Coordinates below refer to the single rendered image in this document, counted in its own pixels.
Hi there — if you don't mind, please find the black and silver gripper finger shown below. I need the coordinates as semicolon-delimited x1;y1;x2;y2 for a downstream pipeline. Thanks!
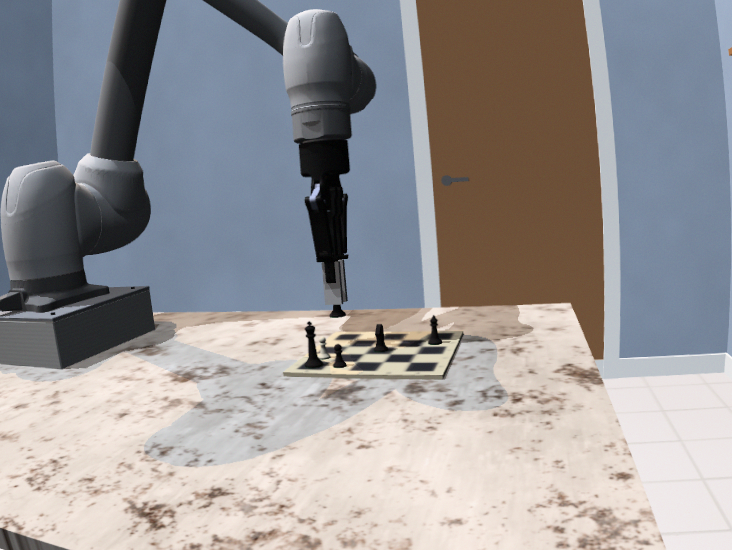
335;187;348;302
305;183;343;305

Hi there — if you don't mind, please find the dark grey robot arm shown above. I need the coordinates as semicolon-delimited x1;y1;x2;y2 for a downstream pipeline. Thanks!
0;0;376;313

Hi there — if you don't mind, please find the black and cream chessboard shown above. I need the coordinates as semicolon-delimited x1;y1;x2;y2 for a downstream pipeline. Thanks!
283;331;464;380

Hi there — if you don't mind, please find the white pawn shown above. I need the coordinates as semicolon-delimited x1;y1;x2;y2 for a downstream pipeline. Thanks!
318;336;331;360

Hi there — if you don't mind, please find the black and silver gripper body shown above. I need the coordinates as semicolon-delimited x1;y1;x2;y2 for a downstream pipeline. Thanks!
299;140;350;211

